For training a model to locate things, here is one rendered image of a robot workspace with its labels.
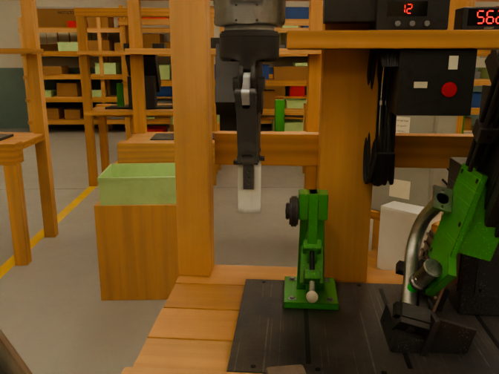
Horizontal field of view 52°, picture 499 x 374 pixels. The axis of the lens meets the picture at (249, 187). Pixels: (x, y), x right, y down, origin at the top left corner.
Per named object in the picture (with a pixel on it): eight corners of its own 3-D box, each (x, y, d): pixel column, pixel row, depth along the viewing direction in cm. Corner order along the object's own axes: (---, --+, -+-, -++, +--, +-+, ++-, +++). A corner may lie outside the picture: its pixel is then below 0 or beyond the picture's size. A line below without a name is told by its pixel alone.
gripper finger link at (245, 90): (258, 61, 64) (255, 60, 59) (258, 103, 65) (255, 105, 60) (239, 61, 64) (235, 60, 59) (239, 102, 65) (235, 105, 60)
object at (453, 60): (471, 116, 117) (478, 48, 113) (396, 116, 118) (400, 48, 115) (454, 110, 129) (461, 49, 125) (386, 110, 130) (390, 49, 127)
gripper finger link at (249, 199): (261, 161, 68) (260, 162, 67) (260, 211, 70) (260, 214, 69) (237, 161, 68) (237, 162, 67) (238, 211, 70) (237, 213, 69)
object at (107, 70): (181, 132, 1024) (177, 15, 969) (29, 133, 1015) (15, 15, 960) (183, 128, 1076) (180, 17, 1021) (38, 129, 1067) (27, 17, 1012)
